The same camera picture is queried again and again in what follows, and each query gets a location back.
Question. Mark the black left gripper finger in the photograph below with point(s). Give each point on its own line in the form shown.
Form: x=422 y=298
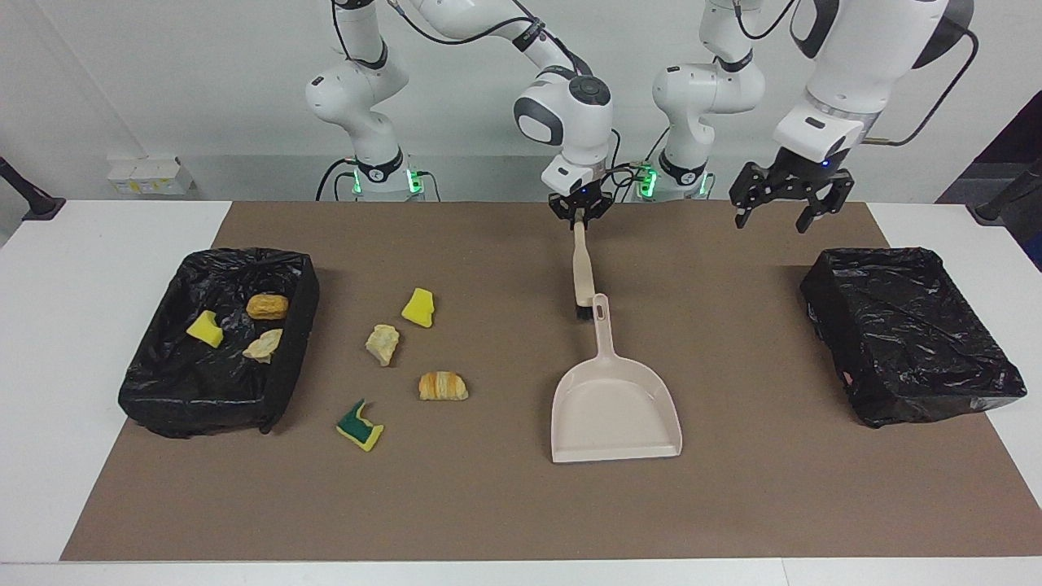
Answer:
x=834 y=199
x=750 y=183

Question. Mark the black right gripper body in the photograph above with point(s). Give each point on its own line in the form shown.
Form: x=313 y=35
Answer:
x=582 y=202

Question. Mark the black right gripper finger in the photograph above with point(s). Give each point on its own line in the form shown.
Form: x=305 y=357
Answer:
x=596 y=216
x=566 y=217

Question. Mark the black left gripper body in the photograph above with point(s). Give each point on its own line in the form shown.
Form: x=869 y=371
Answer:
x=802 y=175

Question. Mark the beige hand brush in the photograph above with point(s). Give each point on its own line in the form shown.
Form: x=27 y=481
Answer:
x=582 y=277

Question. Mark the beige plastic dustpan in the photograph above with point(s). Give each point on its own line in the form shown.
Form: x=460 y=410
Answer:
x=615 y=415

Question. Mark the golden croissant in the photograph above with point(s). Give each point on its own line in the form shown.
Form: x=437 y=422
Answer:
x=443 y=387
x=263 y=346

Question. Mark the pale flaky pastry piece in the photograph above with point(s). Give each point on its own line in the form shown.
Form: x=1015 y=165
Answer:
x=383 y=344

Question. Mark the green yellow sponge piece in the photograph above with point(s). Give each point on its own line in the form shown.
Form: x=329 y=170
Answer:
x=362 y=431

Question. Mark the brown bread roll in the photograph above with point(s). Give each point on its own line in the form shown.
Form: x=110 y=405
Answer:
x=267 y=306

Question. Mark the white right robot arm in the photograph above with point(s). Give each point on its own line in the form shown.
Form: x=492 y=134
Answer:
x=570 y=114

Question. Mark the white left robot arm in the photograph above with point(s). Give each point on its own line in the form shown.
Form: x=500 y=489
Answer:
x=871 y=57

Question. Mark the black bag lined bin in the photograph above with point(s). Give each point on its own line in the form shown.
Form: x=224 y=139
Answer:
x=187 y=391
x=912 y=334

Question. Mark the dark background panel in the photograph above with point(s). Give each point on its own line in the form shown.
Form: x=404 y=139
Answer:
x=1022 y=138

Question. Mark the brown table mat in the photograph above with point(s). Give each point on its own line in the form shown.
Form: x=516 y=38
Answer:
x=488 y=521

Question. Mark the white wall socket box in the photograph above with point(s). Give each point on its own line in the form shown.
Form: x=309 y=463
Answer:
x=151 y=175

